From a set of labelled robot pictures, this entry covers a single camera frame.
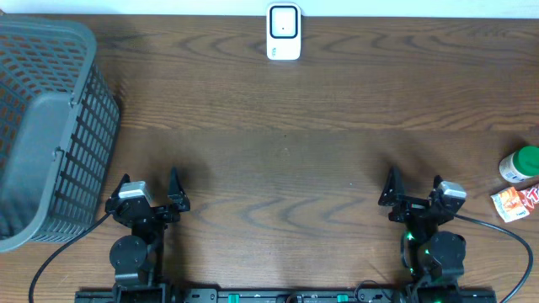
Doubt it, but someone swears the white barcode scanner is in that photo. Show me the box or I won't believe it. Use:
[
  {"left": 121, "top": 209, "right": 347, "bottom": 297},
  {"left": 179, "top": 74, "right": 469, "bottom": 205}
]
[{"left": 266, "top": 3, "right": 302, "bottom": 61}]

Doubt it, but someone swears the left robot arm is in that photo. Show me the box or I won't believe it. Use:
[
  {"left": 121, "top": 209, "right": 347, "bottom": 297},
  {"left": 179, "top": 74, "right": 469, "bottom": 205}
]
[{"left": 105, "top": 168, "right": 190, "bottom": 302}]

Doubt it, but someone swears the orange white tissue packet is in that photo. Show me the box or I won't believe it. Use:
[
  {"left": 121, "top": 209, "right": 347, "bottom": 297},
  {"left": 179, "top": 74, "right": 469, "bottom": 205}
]
[{"left": 491, "top": 187, "right": 530, "bottom": 223}]

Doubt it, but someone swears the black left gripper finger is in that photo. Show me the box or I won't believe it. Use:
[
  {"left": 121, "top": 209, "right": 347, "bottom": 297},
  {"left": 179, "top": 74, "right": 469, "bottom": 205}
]
[
  {"left": 109, "top": 173, "right": 131, "bottom": 199},
  {"left": 168, "top": 167, "right": 190, "bottom": 212}
]

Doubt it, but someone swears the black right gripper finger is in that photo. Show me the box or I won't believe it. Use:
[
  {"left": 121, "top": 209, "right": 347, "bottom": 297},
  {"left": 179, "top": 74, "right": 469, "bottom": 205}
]
[
  {"left": 378, "top": 167, "right": 405, "bottom": 206},
  {"left": 429, "top": 175, "right": 443, "bottom": 200}
]

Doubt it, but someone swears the red snack packet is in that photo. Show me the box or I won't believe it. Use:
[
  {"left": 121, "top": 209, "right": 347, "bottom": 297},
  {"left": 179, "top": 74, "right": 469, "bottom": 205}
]
[{"left": 518, "top": 184, "right": 539, "bottom": 211}]

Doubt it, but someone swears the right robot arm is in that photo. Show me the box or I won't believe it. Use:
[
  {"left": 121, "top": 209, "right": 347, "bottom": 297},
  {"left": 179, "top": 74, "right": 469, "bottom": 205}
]
[{"left": 378, "top": 167, "right": 467, "bottom": 302}]

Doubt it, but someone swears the grey plastic mesh basket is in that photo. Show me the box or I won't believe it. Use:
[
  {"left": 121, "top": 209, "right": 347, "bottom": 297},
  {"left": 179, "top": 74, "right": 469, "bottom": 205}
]
[{"left": 1, "top": 15, "right": 120, "bottom": 252}]

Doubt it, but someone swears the green lid jar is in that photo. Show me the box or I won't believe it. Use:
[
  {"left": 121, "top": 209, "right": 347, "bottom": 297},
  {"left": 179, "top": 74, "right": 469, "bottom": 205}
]
[{"left": 499, "top": 146, "right": 539, "bottom": 183}]

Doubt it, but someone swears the black left camera cable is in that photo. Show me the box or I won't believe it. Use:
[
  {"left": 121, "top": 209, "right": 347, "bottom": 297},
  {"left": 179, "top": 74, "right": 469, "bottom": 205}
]
[{"left": 28, "top": 212, "right": 113, "bottom": 303}]

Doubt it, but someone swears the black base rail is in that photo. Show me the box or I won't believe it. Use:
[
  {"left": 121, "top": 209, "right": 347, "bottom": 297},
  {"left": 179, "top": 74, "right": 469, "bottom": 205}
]
[{"left": 74, "top": 285, "right": 498, "bottom": 303}]

